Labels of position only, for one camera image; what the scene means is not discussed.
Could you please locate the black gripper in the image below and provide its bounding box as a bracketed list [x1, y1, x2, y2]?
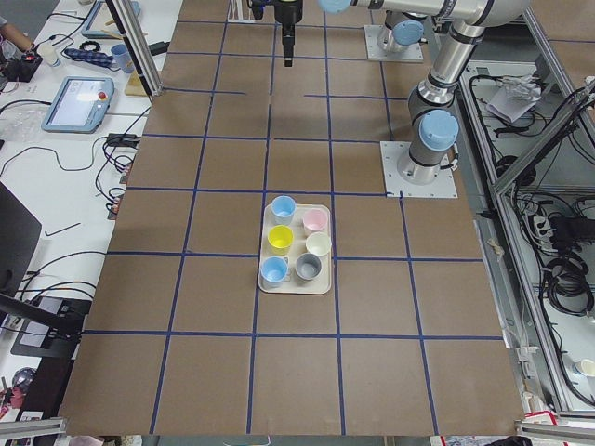
[273, 0, 303, 67]

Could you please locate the yellow plastic cup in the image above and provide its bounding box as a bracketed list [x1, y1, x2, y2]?
[267, 225, 294, 256]

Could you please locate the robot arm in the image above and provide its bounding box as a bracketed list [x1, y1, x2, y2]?
[398, 1, 530, 186]
[252, 1, 427, 67]

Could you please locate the blue cup on desk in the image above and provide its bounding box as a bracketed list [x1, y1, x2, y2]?
[111, 44, 134, 74]

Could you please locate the light blue cup far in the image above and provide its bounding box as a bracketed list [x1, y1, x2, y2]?
[271, 195, 297, 226]

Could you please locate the light blue cup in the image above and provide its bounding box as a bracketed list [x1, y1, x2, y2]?
[271, 195, 297, 226]
[259, 256, 289, 292]

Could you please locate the pink plastic cup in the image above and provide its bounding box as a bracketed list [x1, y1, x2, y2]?
[302, 208, 328, 235]

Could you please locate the cream white plastic cup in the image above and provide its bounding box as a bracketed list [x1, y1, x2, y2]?
[306, 232, 332, 257]

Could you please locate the grey plastic cup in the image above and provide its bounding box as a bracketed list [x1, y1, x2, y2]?
[295, 253, 322, 282]

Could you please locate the white paper cup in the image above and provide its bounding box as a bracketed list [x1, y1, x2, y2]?
[37, 42, 60, 68]

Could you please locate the light blue cup near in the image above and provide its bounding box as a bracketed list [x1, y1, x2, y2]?
[259, 256, 289, 292]

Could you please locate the black power adapter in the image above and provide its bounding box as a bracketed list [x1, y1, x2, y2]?
[149, 41, 170, 56]

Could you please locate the wooden mug tree stand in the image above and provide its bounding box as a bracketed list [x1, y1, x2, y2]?
[115, 20, 163, 99]

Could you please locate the blue teach pendant far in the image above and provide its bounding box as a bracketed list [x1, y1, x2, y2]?
[81, 1, 121, 39]

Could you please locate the blue teach pendant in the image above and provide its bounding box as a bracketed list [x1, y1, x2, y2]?
[81, 1, 121, 39]
[41, 76, 114, 134]

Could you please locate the blue plaid cloth pouch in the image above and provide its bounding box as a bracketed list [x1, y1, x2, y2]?
[61, 48, 113, 69]

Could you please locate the blue teach pendant near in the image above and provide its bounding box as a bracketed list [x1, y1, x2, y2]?
[41, 76, 114, 134]

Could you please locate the beige plastic tray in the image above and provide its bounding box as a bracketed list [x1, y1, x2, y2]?
[258, 203, 333, 295]

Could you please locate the crumpled white paper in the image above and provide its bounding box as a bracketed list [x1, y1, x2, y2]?
[486, 74, 542, 124]

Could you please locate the black monitor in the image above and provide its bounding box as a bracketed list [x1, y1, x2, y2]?
[1, 186, 91, 359]

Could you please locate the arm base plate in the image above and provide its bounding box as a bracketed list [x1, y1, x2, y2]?
[364, 25, 424, 63]
[380, 141, 458, 199]

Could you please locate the aluminium frame post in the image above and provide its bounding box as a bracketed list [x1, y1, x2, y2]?
[106, 0, 163, 98]

